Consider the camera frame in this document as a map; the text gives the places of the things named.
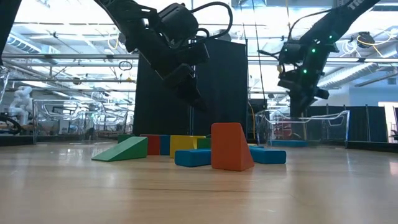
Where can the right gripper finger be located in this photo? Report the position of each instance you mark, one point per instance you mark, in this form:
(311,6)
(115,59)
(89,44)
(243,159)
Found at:
(306,105)
(295,107)

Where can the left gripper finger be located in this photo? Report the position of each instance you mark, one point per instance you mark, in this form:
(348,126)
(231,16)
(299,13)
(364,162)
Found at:
(182,93)
(194,96)

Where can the blue rectangular block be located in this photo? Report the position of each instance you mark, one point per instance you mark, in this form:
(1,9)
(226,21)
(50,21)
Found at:
(192,157)
(289,143)
(269,156)

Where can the green rectangular block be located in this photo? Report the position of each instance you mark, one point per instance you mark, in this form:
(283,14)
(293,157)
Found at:
(204,143)
(123,137)

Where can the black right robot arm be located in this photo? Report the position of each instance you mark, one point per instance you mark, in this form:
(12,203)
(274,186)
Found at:
(339,21)

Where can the clear plastic bin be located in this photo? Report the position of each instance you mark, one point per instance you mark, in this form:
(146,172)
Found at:
(326,130)
(3,81)
(77,124)

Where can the wide yellow block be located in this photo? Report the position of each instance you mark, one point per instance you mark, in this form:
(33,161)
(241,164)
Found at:
(182,143)

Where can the black fence panels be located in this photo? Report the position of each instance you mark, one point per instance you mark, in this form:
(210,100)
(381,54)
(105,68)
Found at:
(357,124)

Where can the red rectangular block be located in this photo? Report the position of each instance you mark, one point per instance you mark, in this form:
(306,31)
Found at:
(154,144)

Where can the orange wedge block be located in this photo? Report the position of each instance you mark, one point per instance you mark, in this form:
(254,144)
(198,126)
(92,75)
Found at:
(230,149)

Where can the green ramp block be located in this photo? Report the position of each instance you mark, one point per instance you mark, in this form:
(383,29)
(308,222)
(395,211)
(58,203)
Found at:
(127,151)

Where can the white robot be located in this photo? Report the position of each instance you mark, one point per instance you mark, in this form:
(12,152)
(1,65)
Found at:
(21,102)

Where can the black ceiling camera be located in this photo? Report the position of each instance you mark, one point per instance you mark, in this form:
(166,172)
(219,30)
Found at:
(366,39)
(224,35)

